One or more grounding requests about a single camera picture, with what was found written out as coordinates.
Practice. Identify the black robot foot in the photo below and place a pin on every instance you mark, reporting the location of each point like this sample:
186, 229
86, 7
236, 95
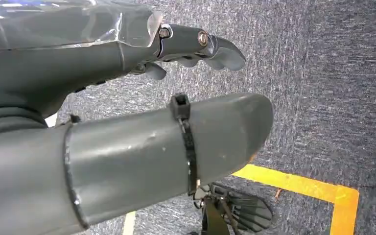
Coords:
236, 211

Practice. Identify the yellow floor tape corner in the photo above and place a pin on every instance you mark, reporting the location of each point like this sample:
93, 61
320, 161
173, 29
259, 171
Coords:
337, 198

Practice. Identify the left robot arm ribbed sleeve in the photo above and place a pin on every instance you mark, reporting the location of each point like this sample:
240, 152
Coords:
6, 121

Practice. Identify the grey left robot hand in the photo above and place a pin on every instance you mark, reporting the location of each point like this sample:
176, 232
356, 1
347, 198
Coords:
126, 162

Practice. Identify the white floor tape line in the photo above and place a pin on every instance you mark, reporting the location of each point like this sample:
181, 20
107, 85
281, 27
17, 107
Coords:
129, 223

